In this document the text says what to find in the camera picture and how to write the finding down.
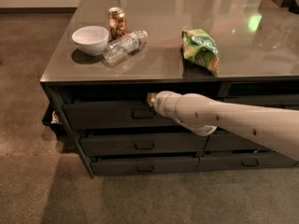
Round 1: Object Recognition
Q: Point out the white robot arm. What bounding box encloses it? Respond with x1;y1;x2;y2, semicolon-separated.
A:
147;91;299;161

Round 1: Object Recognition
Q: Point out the dark drawer cabinet frame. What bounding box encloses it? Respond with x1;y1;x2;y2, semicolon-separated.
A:
41;0;299;175

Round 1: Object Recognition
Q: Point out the orange soda can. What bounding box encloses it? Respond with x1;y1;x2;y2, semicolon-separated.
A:
108;7;127;40

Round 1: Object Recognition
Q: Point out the black bin beside cabinet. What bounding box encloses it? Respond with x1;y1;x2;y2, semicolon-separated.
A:
42;104;65;136

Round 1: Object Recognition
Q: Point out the green chip bag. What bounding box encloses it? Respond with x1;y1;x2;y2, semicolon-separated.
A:
182;27;219;77

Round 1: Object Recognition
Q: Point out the white ceramic bowl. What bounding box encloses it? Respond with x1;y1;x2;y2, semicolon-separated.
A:
72;26;109;56

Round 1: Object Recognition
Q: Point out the clear plastic water bottle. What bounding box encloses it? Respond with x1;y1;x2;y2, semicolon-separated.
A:
102;31;148;65

